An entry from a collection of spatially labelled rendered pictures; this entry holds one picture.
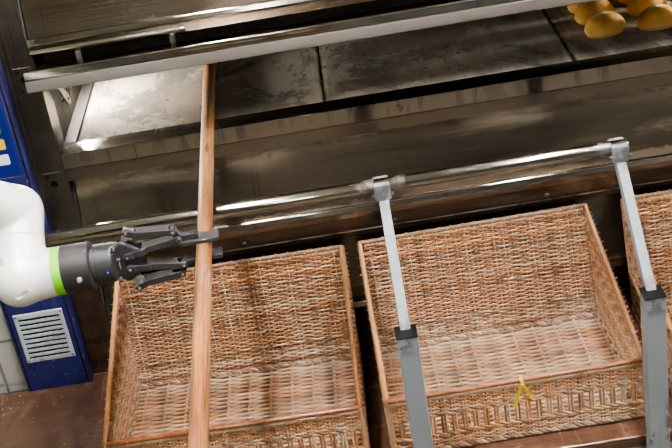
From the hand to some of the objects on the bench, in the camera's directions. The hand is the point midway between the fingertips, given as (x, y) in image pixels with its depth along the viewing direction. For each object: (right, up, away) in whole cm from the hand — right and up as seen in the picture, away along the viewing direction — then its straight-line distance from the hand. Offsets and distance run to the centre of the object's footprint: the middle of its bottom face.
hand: (202, 246), depth 234 cm
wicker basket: (+5, -41, +54) cm, 68 cm away
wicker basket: (+124, -21, +52) cm, 136 cm away
